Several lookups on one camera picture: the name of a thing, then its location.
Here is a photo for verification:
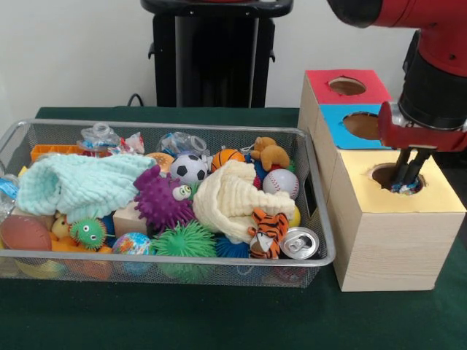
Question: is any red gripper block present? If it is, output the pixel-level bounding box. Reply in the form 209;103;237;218
377;102;467;187

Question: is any tiger plush toy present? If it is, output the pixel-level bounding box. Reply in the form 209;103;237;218
247;208;290;260

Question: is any pale yellow cloth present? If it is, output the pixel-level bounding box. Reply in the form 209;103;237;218
192;159;296;245

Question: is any clear mesh bin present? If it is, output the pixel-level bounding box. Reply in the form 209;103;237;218
0;119;337;289

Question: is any white ball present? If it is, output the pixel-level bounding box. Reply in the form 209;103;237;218
263;168;301;201

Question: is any silver drink can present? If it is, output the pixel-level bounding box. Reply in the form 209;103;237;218
279;227;320;260

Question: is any orange bear plush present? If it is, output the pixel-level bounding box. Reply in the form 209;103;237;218
250;137;291;172

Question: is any small orange basketball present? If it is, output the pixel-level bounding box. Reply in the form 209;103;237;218
211;149;246;173

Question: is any small soccer ball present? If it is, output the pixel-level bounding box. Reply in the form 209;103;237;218
169;152;209;184

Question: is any large green spiky ball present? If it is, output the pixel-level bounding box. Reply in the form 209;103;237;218
151;220;218;284

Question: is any dark green table cloth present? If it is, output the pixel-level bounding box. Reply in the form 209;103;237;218
0;106;467;350

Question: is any purple spiky ball with eyes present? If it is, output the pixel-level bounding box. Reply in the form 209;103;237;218
134;163;201;233

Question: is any mint green cloth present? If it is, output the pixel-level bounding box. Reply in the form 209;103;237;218
15;152;158;223

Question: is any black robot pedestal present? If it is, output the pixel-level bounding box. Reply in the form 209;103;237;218
141;0;294;109

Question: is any black cable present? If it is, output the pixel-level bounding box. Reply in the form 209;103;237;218
128;93;150;109

